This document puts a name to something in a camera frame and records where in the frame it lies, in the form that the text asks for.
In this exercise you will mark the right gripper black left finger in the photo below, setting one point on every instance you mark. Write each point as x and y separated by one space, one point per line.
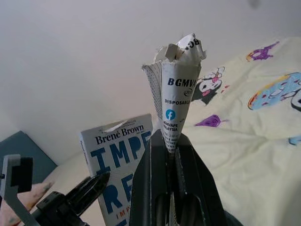
150 179

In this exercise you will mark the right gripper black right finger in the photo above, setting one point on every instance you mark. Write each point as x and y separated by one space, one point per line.
197 183

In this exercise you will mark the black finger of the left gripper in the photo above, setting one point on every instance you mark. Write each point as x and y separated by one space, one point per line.
91 188

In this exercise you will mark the pink pillow with coloured dots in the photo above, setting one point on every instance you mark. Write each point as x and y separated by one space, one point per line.
37 190

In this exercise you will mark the white book with blue letters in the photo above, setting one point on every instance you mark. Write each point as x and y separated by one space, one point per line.
117 146

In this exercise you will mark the white vape box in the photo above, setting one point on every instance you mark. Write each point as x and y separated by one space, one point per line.
176 94

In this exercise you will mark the white sheeted mattress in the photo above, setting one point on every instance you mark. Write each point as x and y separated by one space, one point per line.
70 169

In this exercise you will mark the cream cartoon print blanket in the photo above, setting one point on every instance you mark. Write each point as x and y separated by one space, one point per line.
247 146

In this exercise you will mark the teal upholstered bed frame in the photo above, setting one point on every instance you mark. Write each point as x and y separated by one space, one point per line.
28 153

